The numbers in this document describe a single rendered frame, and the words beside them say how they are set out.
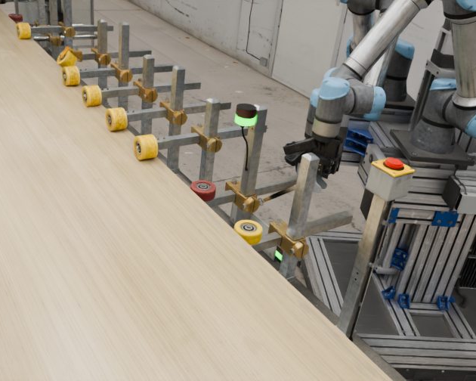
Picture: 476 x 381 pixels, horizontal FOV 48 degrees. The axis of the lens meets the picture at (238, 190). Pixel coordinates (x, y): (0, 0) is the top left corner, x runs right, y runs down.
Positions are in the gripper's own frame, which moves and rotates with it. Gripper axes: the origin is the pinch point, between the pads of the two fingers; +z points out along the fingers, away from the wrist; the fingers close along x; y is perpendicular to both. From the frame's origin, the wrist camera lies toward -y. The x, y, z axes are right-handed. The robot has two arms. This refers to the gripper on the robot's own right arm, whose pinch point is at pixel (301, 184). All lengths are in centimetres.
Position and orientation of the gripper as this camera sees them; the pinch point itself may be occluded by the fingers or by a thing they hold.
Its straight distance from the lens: 193.3
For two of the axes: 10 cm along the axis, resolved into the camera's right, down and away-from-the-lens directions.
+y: 8.3, -2.0, 5.3
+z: -1.1, 8.6, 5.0
